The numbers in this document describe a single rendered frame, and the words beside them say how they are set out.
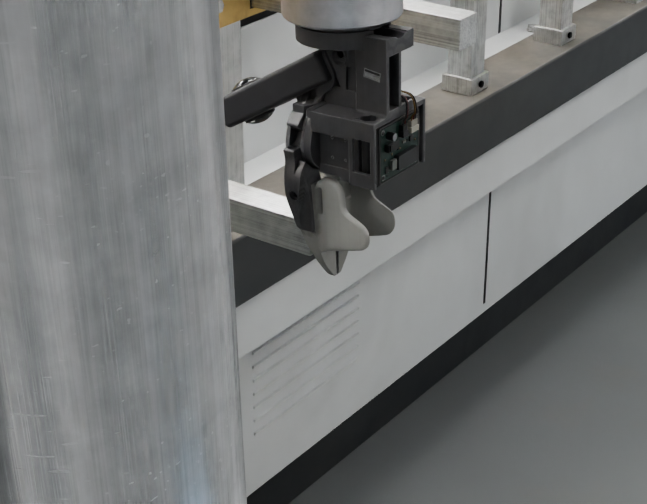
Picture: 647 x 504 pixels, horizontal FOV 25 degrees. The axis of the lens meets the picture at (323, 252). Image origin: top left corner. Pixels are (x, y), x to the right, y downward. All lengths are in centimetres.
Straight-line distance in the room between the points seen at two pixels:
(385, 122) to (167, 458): 61
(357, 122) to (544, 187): 166
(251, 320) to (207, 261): 116
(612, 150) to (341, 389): 95
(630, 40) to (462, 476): 73
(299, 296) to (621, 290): 135
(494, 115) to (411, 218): 18
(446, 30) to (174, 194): 90
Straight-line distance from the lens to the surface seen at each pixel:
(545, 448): 244
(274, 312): 166
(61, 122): 42
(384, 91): 106
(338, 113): 108
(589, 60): 215
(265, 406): 209
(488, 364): 266
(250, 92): 113
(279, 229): 117
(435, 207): 192
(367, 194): 115
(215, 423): 50
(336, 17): 104
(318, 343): 216
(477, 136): 189
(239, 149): 150
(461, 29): 132
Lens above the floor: 135
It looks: 26 degrees down
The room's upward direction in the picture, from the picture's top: straight up
